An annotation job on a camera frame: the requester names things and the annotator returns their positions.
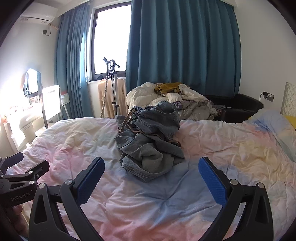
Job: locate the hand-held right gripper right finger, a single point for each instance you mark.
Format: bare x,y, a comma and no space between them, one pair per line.
211,183

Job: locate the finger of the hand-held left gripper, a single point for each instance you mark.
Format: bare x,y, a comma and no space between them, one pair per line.
39,168
13,160

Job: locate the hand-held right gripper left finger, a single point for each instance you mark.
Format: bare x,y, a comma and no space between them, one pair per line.
91,178

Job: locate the blue denim jeans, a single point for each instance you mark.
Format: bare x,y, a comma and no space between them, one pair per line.
148,153

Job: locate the pile of cream clothes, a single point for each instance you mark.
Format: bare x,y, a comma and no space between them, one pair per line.
138,95

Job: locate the white dressing table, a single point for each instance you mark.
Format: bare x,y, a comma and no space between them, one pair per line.
23,120

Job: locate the pastel quilt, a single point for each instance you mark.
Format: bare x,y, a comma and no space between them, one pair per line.
161,208

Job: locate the white chair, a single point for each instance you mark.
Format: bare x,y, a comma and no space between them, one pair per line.
52,102

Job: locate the dark patterned garment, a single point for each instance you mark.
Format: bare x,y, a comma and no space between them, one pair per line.
216,109

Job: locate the black leather sofa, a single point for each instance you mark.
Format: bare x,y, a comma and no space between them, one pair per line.
240,109

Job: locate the vanity mirror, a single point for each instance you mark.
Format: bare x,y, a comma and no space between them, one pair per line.
32,81

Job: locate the garment steamer stand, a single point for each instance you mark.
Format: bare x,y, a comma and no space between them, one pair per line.
113,92

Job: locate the white crumpled garment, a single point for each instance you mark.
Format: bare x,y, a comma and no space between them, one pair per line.
185,92

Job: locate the narrow blue curtain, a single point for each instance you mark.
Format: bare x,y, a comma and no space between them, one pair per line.
69,69

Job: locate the mustard yellow garment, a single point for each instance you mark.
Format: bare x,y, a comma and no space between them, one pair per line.
166,87

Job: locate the cream quilted headboard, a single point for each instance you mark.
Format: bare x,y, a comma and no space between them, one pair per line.
289,99

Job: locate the window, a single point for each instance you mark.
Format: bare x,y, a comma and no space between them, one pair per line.
111,41

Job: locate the wide blue curtain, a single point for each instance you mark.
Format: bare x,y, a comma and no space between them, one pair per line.
173,46

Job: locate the white air conditioner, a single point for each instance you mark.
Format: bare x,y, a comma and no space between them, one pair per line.
39,14

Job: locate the wall socket with charger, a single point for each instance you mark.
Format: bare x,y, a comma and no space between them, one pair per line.
269,96

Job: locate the black wall plug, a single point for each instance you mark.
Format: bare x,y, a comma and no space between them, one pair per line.
45,32

